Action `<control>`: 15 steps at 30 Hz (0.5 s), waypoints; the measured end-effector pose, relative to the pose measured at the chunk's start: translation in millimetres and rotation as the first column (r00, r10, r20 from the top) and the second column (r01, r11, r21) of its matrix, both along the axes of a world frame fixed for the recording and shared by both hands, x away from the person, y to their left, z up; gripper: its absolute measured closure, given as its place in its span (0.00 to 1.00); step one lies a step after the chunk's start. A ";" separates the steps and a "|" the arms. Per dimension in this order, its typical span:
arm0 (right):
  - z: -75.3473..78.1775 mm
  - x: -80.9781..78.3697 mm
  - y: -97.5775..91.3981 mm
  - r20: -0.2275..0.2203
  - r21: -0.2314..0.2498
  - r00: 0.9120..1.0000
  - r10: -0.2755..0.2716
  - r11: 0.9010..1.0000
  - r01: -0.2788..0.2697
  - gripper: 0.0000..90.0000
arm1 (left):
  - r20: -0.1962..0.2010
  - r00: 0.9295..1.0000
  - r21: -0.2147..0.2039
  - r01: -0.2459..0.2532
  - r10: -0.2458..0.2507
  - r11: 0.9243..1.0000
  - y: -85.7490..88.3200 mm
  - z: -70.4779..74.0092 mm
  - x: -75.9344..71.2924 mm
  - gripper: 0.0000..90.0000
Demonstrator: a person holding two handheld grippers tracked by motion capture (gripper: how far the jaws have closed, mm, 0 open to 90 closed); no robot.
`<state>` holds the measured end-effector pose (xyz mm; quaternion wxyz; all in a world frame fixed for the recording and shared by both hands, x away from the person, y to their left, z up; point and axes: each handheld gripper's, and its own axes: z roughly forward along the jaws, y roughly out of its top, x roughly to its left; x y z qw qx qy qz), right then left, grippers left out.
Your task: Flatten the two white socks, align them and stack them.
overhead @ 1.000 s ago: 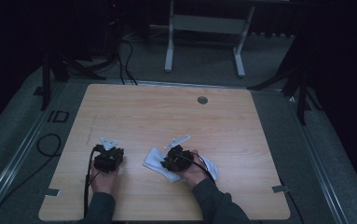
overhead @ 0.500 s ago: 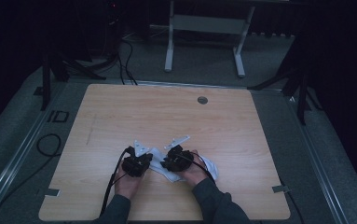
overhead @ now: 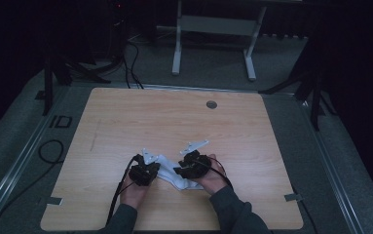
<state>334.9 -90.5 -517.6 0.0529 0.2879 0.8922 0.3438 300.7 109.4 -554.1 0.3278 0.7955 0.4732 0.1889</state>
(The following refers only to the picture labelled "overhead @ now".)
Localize metal floor rail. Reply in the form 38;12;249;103
299;99;366;234
0;87;72;230

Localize black cables behind table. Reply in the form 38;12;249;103
121;38;145;90

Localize person's left hand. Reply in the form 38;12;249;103
119;173;152;211

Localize black looped floor cable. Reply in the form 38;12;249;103
0;138;65;234

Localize left hand-held gripper cable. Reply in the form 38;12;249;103
105;153;144;226

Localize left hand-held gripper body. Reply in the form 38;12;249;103
128;147;160;187

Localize grey tape strip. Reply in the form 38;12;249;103
45;196;64;207
283;193;304;203

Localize person's right hand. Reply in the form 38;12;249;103
196;154;230;196

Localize black floor tape marking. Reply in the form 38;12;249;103
49;114;74;129

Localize black metal stand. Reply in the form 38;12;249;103
42;53;112;117
258;62;338;132

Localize hand-held gripper cable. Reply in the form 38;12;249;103
200;155;235;191
105;153;144;226

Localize right hand-held gripper cable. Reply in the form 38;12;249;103
200;155;235;191

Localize white metal desk frame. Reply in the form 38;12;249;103
170;0;268;82

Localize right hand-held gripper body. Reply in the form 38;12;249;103
177;139;213;180

